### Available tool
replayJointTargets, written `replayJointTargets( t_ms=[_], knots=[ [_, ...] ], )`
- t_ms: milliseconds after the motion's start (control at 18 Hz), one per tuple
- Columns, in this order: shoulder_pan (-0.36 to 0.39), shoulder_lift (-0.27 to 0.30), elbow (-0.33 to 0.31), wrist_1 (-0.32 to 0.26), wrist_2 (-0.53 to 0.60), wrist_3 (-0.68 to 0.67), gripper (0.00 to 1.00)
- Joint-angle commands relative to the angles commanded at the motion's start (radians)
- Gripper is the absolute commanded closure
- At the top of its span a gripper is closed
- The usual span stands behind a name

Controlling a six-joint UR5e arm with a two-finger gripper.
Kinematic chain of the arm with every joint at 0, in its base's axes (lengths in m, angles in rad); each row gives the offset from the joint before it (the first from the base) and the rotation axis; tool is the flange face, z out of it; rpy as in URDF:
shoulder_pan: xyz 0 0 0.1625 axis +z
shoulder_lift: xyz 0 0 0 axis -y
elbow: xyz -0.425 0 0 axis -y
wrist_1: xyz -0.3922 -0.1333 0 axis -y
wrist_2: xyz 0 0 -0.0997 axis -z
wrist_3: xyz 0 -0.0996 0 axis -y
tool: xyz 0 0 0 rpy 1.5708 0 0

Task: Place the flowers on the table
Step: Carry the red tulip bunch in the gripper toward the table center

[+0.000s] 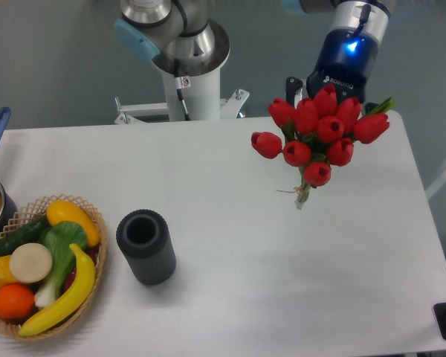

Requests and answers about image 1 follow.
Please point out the orange fruit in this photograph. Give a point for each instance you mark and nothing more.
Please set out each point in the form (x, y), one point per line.
(16, 301)

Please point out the green cucumber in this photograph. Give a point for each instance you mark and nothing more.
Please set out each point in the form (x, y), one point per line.
(28, 233)

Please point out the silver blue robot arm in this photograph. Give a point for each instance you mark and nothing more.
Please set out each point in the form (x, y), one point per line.
(146, 28)

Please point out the dark grey ribbed vase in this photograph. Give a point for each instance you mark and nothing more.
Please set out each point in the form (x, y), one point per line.
(144, 239)

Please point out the red tulip bouquet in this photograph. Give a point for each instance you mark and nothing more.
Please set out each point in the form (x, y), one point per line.
(319, 133)

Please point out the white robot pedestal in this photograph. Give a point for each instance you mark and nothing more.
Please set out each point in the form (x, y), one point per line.
(190, 68)

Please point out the yellow banana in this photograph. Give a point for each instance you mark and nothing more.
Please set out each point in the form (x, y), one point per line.
(69, 302)

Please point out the red fruit in basket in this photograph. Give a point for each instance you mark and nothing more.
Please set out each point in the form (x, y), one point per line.
(92, 252)

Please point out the green bok choy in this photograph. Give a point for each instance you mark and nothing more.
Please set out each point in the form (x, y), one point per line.
(57, 240)

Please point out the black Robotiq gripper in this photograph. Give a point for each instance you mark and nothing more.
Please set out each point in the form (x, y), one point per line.
(345, 62)

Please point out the beige round disc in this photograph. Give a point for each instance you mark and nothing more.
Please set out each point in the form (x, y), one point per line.
(30, 263)

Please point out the yellow squash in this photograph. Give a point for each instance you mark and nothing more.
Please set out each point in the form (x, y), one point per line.
(64, 211)

